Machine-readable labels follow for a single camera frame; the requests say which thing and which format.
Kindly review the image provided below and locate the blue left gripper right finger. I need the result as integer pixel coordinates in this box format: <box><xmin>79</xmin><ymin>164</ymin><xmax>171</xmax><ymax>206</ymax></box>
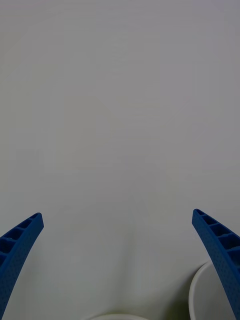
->
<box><xmin>191</xmin><ymin>208</ymin><xmax>240</xmax><ymax>320</ymax></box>

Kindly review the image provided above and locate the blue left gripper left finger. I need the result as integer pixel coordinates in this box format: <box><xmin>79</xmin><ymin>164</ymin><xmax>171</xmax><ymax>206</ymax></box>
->
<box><xmin>0</xmin><ymin>212</ymin><xmax>45</xmax><ymax>320</ymax></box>

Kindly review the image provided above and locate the grey plastic bin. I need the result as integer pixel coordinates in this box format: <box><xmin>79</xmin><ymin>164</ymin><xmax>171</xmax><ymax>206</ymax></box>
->
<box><xmin>188</xmin><ymin>259</ymin><xmax>240</xmax><ymax>320</ymax></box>

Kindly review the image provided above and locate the yellow-green plastic bin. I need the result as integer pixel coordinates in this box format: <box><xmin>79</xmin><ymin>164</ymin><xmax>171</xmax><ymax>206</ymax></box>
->
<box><xmin>88</xmin><ymin>313</ymin><xmax>153</xmax><ymax>320</ymax></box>

